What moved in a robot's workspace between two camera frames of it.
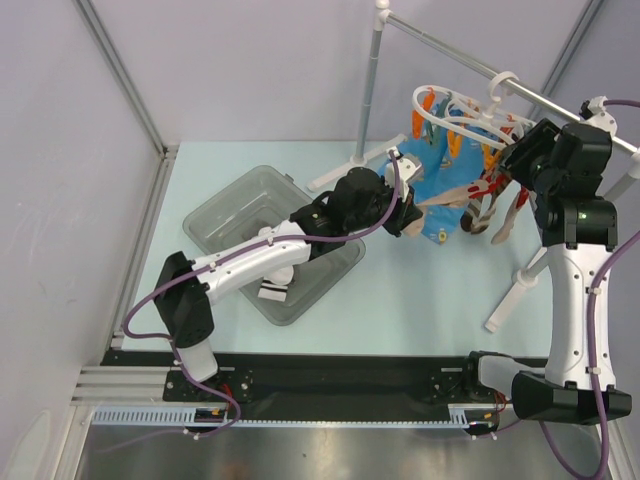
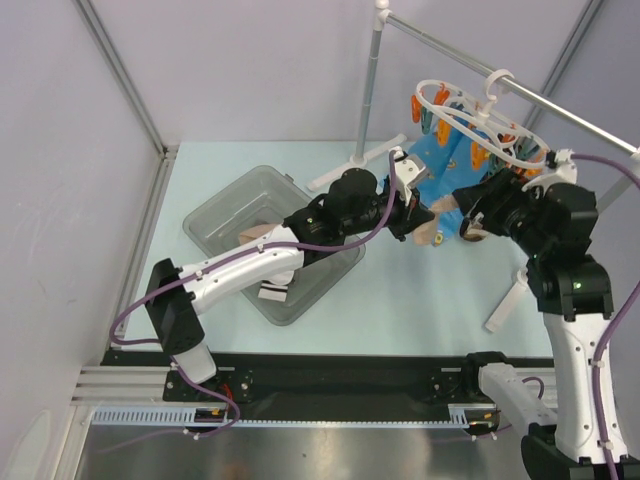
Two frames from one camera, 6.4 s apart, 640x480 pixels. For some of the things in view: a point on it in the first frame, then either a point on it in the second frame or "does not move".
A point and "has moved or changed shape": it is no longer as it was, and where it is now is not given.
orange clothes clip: x=417 y=119 → x=439 y=99
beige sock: x=452 y=198 has moved or changed shape
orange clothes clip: x=455 y=141 → x=478 y=156
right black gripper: x=521 y=151 → x=480 y=209
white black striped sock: x=272 y=291 does not move
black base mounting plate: x=348 y=387 does not move
